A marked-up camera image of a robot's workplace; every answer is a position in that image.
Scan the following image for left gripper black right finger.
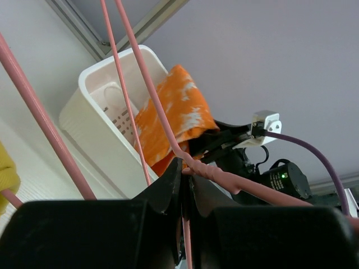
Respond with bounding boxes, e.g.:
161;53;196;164
188;177;358;268

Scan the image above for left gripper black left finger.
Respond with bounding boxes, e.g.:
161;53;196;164
1;158;182;268

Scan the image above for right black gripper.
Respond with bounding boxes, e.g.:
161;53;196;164
188;120;259;174

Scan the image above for pink hanger of orange trousers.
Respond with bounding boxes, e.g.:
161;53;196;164
100;1;358;268

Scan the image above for orange trousers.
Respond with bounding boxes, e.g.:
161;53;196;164
134;64;219;176

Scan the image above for pink hanger of yellow trousers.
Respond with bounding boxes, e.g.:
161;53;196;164
1;36;96;201

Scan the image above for yellow trousers right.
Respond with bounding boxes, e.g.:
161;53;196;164
0;143;22;215

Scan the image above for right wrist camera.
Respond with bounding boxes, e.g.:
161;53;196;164
232;110;282;149

